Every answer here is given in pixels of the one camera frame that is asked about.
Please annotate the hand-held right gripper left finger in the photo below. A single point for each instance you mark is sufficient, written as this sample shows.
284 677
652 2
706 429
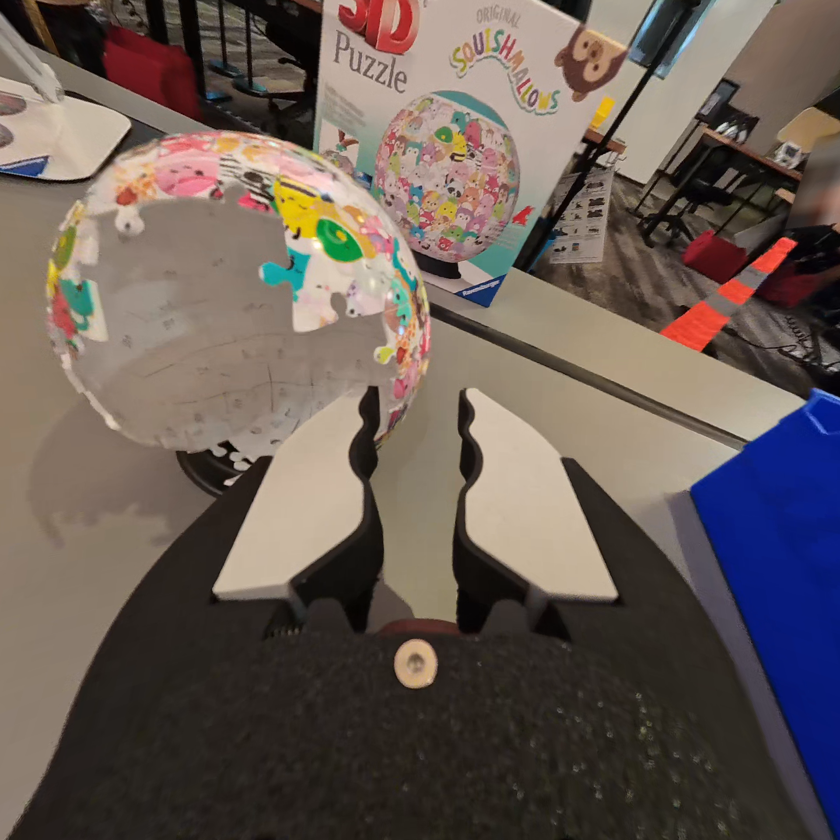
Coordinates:
295 518

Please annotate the blue plastic bin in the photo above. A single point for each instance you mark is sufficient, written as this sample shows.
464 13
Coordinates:
774 558

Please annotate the puzzle box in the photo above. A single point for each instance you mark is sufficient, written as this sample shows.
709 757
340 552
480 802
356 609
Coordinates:
459 65

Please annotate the wooden desk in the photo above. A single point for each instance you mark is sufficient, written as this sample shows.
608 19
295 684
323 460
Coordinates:
754 152

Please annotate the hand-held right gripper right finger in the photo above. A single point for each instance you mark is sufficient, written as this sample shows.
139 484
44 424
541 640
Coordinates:
538 518

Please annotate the red storage box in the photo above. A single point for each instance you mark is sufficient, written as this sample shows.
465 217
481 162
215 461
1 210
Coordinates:
712 256
787 282

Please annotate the orange traffic cone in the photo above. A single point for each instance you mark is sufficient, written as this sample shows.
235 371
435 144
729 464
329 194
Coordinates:
702 321

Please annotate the colourful puzzle ball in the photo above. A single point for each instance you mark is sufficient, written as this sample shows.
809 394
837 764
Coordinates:
197 341

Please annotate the printed instruction sheet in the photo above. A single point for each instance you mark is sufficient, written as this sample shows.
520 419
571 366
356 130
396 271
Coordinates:
581 223

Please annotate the red fabric bin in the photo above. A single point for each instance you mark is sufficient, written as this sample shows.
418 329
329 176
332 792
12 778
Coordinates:
151 72

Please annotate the black ball stand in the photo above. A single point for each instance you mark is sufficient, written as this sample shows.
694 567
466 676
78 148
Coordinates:
203 474

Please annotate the white stand base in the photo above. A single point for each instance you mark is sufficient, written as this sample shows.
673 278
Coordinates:
72 131

